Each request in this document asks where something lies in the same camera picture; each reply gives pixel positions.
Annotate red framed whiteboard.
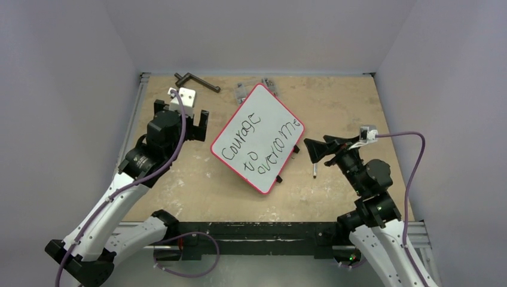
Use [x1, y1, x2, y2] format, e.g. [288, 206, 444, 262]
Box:
[210, 84, 306, 194]

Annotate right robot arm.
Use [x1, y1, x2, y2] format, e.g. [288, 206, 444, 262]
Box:
[304, 131, 437, 286]

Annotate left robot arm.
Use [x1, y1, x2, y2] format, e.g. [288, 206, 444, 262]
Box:
[45, 100, 209, 286]

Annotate clear plastic box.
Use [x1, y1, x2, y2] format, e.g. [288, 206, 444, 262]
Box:
[234, 77, 280, 106]

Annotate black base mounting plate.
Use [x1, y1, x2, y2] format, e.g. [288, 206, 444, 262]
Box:
[152, 221, 375, 263]

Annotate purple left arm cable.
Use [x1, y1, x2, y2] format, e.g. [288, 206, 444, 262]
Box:
[54, 88, 187, 287]

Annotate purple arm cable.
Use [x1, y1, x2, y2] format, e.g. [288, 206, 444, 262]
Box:
[375, 132, 430, 287]
[54, 88, 187, 287]

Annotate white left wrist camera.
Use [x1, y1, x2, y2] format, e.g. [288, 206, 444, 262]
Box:
[167, 87, 197, 118]

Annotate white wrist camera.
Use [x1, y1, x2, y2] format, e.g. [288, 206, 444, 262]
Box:
[349, 125, 378, 150]
[167, 87, 197, 118]

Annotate aluminium frame rail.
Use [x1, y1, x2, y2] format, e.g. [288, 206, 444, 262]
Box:
[111, 72, 151, 180]

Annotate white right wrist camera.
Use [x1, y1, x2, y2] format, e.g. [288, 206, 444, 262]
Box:
[349, 125, 378, 150]

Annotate black metal crank handle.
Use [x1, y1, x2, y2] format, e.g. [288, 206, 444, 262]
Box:
[174, 72, 221, 94]

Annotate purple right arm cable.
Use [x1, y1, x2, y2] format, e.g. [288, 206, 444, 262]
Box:
[375, 132, 430, 287]

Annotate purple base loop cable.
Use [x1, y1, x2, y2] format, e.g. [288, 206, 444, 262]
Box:
[152, 231, 221, 279]

